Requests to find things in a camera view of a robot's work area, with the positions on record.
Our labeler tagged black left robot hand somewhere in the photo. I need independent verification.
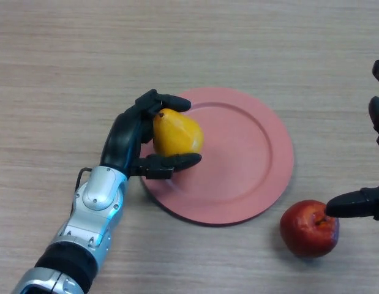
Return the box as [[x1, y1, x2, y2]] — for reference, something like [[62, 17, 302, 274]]
[[100, 89, 203, 181]]

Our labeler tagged yellow pear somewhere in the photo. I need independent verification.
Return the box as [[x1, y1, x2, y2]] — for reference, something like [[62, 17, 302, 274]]
[[152, 108, 205, 156]]

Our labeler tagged red apple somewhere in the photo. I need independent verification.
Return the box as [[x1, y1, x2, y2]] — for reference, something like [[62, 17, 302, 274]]
[[280, 200, 341, 258]]

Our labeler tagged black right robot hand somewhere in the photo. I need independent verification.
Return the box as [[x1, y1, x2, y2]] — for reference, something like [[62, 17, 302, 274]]
[[325, 59, 379, 221]]

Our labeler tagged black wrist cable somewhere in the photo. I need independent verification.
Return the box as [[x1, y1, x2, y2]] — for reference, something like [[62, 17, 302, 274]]
[[75, 167, 94, 197]]

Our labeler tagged pink round plate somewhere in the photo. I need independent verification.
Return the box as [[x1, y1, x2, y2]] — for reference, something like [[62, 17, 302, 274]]
[[140, 87, 295, 227]]

